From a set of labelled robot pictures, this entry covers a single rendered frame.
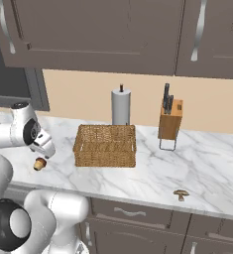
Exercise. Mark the grey paper towel roll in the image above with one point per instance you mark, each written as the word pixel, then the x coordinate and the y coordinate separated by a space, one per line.
pixel 121 107

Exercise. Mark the wicker basket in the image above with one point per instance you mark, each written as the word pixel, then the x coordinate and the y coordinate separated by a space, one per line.
pixel 104 150

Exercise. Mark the brown drawer front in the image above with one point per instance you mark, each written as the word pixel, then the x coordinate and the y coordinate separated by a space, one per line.
pixel 154 211
pixel 217 228

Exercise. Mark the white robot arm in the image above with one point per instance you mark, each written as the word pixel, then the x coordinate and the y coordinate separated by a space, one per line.
pixel 9 134

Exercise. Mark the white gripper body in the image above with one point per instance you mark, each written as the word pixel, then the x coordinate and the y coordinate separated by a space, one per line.
pixel 45 147

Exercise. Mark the brown base cupboard door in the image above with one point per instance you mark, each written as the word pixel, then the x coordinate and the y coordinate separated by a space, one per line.
pixel 217 248
pixel 131 239

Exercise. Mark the narrow brown cupboard door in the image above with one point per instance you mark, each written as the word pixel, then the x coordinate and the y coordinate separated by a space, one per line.
pixel 217 36

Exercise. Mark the brown mushroom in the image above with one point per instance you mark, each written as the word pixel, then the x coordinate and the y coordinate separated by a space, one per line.
pixel 39 163
pixel 181 194

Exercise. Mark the wide brown cupboard door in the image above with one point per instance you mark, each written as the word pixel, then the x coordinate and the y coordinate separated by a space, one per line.
pixel 98 29

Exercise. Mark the wooden knife block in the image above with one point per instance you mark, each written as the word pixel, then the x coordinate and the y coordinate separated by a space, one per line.
pixel 170 124

